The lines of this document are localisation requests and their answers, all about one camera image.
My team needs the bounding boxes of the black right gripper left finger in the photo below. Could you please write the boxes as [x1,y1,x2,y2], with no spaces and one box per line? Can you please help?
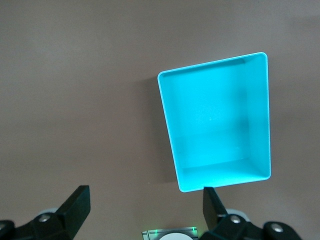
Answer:
[0,184,91,240]

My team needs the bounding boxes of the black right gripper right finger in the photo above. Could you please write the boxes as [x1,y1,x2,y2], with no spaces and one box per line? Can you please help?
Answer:
[199,186,302,240]

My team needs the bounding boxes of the teal plastic bin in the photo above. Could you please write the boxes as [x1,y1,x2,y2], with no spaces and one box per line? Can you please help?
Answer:
[157,51,272,193]

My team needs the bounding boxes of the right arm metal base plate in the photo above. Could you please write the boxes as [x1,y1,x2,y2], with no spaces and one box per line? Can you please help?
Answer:
[141,226,200,240]

